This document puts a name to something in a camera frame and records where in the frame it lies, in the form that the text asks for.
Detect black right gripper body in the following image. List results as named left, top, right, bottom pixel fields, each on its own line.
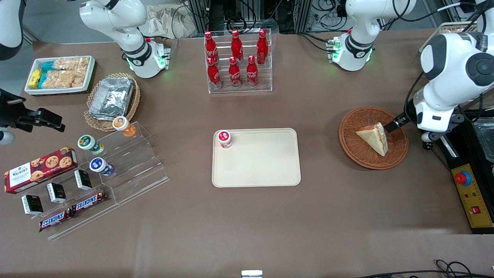
left=0, top=89, right=35, bottom=130

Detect triangular sandwich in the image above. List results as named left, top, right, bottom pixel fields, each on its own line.
left=356, top=122, right=388, bottom=157

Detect brown round wicker basket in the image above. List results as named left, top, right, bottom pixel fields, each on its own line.
left=339, top=107, right=409, bottom=170

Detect light oval wicker basket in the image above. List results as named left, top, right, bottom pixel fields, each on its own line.
left=84, top=73, right=140, bottom=132

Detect beige plastic tray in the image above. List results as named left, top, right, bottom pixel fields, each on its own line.
left=212, top=128, right=301, bottom=188

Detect clear rice cracker bag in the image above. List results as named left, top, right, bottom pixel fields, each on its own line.
left=54, top=57, right=90, bottom=71
left=44, top=71, right=85, bottom=89

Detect red Walkers cookie box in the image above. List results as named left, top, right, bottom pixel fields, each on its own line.
left=4, top=146, right=79, bottom=194

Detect green cap yogurt cup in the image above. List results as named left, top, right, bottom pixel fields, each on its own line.
left=77, top=134, right=105, bottom=156

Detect white rectangular snack bin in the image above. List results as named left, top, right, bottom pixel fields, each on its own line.
left=24, top=56, right=96, bottom=95

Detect black appliance base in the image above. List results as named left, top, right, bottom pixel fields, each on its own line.
left=440, top=110, right=494, bottom=234

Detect small black box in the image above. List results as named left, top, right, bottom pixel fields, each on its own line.
left=21, top=194, right=44, bottom=215
left=74, top=169, right=93, bottom=191
left=46, top=182, right=67, bottom=204

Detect blue cap yogurt cup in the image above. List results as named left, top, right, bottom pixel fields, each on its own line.
left=89, top=157, right=115, bottom=176

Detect stacked foil containers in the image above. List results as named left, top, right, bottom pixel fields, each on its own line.
left=88, top=77, right=135, bottom=120

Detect orange cap yogurt cup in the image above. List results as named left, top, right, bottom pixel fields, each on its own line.
left=112, top=116, right=137, bottom=138

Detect clear plastic container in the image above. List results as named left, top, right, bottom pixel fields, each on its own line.
left=472, top=118, right=494, bottom=163

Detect Snickers chocolate bar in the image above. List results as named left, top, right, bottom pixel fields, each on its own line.
left=71, top=190, right=109, bottom=213
left=38, top=208, right=74, bottom=232

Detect clear acrylic stepped stand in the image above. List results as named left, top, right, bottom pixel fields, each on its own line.
left=23, top=121, right=170, bottom=241

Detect yellow emergency stop control box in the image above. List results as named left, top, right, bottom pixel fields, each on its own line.
left=451, top=164, right=494, bottom=229

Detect red cola bottle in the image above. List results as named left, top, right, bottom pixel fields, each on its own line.
left=230, top=30, right=244, bottom=64
left=256, top=29, right=269, bottom=65
left=204, top=31, right=219, bottom=64
left=207, top=57, right=222, bottom=90
left=228, top=57, right=242, bottom=89
left=246, top=56, right=259, bottom=88

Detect crumpled beige cloth bag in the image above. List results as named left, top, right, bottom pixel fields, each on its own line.
left=138, top=4, right=198, bottom=39

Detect clear acrylic bottle rack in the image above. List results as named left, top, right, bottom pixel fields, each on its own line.
left=204, top=29, right=273, bottom=94

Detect black power cable with plug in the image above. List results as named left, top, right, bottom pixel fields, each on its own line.
left=422, top=141, right=453, bottom=171

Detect white wire shelf rack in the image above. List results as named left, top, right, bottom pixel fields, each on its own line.
left=419, top=21, right=481, bottom=53

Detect black floor cables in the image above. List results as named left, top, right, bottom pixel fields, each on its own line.
left=357, top=259, right=494, bottom=278

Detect aluminium frame equipment rack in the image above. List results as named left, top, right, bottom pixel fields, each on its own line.
left=184, top=0, right=314, bottom=34

